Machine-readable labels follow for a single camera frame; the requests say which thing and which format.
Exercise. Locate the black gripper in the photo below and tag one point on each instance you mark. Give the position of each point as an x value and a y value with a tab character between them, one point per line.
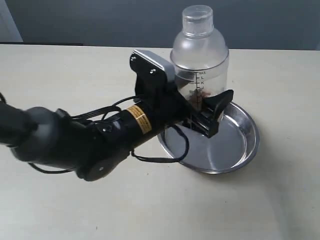
168	106

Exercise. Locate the clear plastic shaker bottle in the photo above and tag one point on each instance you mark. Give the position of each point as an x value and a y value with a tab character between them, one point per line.
200	56

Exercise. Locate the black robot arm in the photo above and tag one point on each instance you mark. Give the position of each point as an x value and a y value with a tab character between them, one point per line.
92	144

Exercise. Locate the round stainless steel tray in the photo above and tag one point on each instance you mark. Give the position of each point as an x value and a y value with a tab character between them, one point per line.
234	146

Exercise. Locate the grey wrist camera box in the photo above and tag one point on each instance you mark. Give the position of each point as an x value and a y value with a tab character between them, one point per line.
157	61

